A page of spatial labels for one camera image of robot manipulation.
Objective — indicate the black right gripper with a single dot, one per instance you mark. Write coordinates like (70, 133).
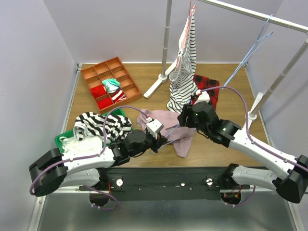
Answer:
(187, 110)

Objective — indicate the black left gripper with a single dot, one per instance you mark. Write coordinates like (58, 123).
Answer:
(156, 142)

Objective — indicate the light blue hanger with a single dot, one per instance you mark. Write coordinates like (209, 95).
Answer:
(261, 39)
(171, 131)

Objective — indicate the mauve pink tank top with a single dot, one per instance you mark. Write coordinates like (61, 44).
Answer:
(178, 130)

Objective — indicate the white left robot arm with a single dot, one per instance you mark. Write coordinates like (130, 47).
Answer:
(53, 170)

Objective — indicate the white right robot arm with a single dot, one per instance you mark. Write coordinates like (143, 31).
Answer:
(283, 173)

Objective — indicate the black white striped garment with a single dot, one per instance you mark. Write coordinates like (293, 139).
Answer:
(113, 128)

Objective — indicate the white striped hanging shirt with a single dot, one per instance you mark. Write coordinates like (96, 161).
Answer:
(182, 86)

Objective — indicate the green plastic laundry basket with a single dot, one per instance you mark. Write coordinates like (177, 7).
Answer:
(69, 133)

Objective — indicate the white garment in basket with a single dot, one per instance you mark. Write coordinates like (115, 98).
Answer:
(88, 146)

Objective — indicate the red white striped sock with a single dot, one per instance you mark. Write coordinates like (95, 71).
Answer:
(118, 96)

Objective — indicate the red sock lower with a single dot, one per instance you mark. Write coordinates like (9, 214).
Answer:
(104, 102)

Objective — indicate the teal and white sock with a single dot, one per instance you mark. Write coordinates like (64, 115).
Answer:
(111, 85)

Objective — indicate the red sock upper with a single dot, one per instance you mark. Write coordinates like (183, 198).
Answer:
(98, 91)

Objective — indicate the white clothes rack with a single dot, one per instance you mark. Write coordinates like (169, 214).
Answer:
(261, 98)

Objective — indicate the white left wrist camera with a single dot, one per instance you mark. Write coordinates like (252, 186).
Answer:
(154, 127)

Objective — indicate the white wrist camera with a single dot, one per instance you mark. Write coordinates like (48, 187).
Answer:
(202, 96)
(154, 127)

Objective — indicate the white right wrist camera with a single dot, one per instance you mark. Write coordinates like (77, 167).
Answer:
(202, 96)

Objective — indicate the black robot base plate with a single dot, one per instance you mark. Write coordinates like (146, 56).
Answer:
(165, 183)

